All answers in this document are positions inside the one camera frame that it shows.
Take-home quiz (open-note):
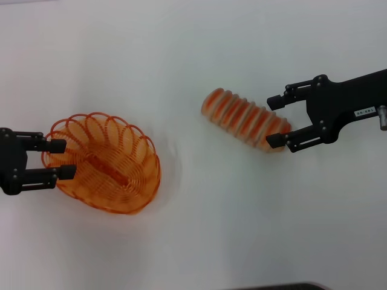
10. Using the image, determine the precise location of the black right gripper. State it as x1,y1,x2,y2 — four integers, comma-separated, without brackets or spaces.
265,68,387,153

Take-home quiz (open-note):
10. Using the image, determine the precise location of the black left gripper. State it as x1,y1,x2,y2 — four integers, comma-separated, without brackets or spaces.
0,126,77,196

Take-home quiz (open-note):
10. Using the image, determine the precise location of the orange striped toy bread loaf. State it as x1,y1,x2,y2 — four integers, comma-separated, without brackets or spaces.
201,87,293,153

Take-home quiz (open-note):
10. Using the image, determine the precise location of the orange woven plastic basket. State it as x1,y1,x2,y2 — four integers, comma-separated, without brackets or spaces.
41,112,162,215

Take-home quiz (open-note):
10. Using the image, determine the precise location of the dark rounded robot base edge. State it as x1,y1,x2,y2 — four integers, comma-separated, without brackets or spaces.
232,281,330,290

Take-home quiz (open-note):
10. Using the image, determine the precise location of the small silver gripper plug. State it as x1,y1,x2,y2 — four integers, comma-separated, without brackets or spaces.
376,105,387,131

